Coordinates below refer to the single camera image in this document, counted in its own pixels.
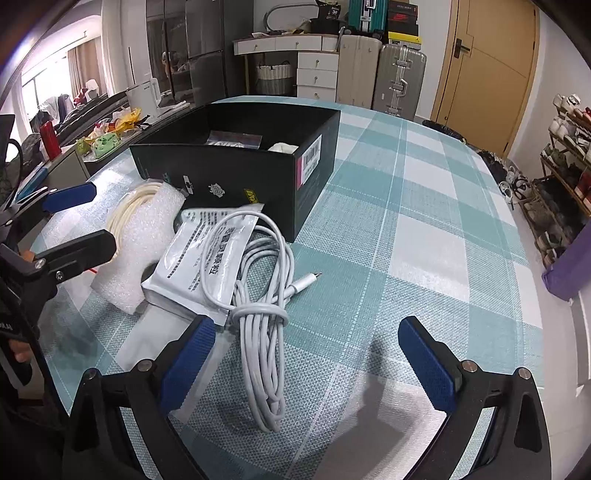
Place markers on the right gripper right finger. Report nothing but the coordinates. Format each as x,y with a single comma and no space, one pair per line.
443,368

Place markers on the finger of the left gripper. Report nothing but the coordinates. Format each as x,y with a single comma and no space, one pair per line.
68,260
51,201

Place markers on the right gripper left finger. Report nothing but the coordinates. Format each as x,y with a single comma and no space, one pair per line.
99,446

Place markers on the white foam sheet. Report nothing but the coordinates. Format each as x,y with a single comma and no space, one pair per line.
142,226

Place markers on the white foil pouch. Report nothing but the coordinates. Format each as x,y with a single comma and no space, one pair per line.
198,270

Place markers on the person's hand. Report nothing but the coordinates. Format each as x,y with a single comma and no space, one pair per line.
22,351

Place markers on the red water bottle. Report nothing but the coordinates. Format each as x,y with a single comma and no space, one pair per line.
50,140

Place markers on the black cardboard box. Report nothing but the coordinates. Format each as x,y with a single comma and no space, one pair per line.
230,154

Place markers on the purple bag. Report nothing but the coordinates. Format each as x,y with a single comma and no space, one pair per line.
565,277

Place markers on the dark grey refrigerator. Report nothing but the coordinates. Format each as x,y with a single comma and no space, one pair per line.
190,45

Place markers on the teal checked tablecloth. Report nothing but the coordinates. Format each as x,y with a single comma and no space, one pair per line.
410,223

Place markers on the wooden shoe rack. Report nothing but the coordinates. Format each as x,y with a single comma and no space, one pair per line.
560,208

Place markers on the woven laundry basket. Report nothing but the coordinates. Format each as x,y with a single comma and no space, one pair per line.
275,80

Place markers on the white drawer desk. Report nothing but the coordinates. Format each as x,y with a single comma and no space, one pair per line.
313,60

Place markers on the beige suitcase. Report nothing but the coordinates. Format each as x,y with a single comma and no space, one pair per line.
358,62

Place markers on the silver suitcase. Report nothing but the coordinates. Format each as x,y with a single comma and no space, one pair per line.
399,81

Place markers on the teal suitcase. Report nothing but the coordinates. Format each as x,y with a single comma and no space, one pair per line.
368,16

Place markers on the wooden door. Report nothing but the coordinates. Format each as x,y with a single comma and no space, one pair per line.
488,71

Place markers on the stacked shoe boxes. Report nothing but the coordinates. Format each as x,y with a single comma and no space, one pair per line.
402,23

